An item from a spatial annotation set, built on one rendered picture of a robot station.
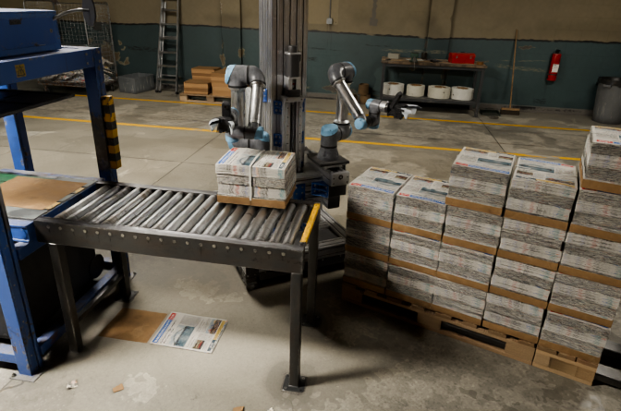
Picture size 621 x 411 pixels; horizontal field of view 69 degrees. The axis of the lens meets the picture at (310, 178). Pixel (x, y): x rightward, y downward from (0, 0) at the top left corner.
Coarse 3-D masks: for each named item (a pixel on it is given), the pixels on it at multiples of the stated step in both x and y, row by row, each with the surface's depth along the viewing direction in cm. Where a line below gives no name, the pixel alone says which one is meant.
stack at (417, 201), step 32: (352, 192) 270; (384, 192) 259; (416, 192) 260; (352, 224) 277; (416, 224) 257; (448, 224) 248; (480, 224) 239; (512, 224) 231; (352, 256) 285; (416, 256) 263; (448, 256) 253; (480, 256) 244; (544, 256) 228; (352, 288) 292; (416, 288) 269; (448, 288) 259; (512, 288) 241; (544, 288) 233; (416, 320) 278; (448, 320) 266; (512, 320) 247; (512, 352) 252
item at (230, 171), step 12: (228, 156) 246; (240, 156) 247; (252, 156) 248; (216, 168) 237; (228, 168) 235; (240, 168) 234; (228, 180) 239; (240, 180) 237; (228, 192) 241; (240, 192) 240
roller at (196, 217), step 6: (210, 198) 251; (216, 198) 255; (204, 204) 243; (210, 204) 246; (198, 210) 236; (204, 210) 239; (192, 216) 229; (198, 216) 231; (186, 222) 223; (192, 222) 225; (198, 222) 231; (180, 228) 217; (186, 228) 218; (192, 228) 225
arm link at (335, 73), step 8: (336, 64) 295; (328, 72) 295; (336, 72) 291; (344, 72) 295; (336, 80) 290; (344, 80) 292; (336, 88) 292; (344, 88) 290; (344, 96) 290; (352, 96) 290; (352, 104) 288; (352, 112) 289; (360, 112) 288; (360, 120) 285; (368, 120) 288; (360, 128) 287
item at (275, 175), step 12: (264, 156) 249; (276, 156) 249; (288, 156) 249; (264, 168) 232; (276, 168) 231; (288, 168) 242; (264, 180) 235; (276, 180) 234; (288, 180) 241; (264, 192) 238; (276, 192) 236; (288, 192) 243
